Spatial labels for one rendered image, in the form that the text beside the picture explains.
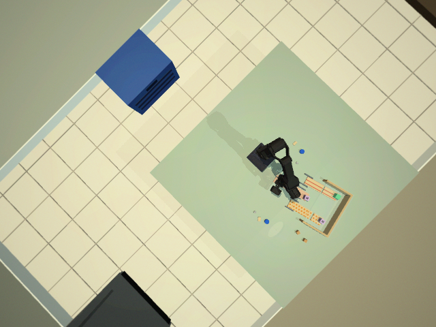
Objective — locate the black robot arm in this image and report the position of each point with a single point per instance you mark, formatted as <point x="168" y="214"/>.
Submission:
<point x="289" y="181"/>

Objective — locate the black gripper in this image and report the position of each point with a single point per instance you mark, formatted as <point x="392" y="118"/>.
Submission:
<point x="275" y="189"/>

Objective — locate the orange dotted flat strip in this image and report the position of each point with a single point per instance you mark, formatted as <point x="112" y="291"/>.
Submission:
<point x="298" y="208"/>

